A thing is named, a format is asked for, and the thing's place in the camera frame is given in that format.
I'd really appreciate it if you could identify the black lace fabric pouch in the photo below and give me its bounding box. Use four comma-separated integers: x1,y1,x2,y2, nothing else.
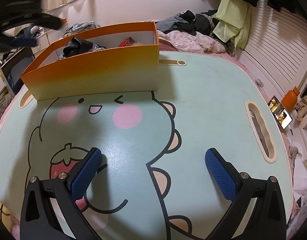
63,36,93,58

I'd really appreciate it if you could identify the red charm packet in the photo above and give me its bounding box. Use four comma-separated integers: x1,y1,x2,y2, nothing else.
119,37,137,47

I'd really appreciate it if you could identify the patterned clothes heap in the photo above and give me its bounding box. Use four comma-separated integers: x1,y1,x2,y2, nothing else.
63,21,100,37

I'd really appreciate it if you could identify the smartphone with video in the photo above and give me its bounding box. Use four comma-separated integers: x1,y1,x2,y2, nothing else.
268,96,292,129

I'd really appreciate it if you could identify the orange water bottle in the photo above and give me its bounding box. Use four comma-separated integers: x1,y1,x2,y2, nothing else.
281,87,300,112

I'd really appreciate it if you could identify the orange gradient cardboard box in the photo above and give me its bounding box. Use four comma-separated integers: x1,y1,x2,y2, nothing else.
21,22,159,100

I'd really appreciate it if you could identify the dark clothes pile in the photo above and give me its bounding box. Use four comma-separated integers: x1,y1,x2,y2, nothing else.
156,9,218,36

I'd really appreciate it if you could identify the light green hanging garment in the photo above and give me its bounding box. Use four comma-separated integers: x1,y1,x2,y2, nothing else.
213,0,252,49

